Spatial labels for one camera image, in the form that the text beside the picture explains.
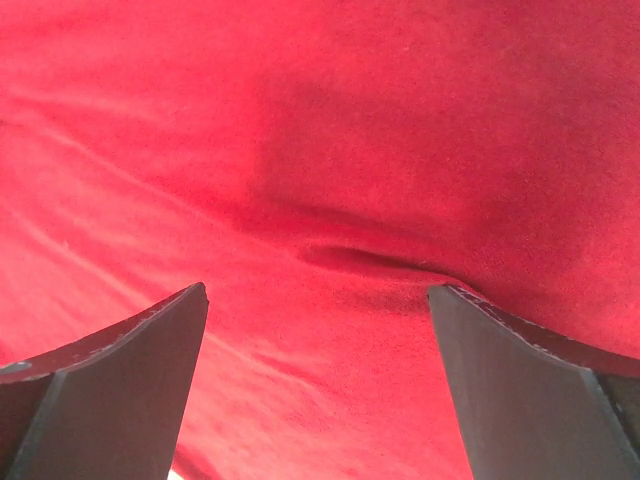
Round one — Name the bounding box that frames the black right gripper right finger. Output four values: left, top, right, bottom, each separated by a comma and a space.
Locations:
428, 285, 639, 480

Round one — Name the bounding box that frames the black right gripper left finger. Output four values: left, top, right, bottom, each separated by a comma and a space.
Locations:
1, 283, 208, 479

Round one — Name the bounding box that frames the red t-shirt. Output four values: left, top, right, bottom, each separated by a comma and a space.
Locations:
1, 1, 639, 479

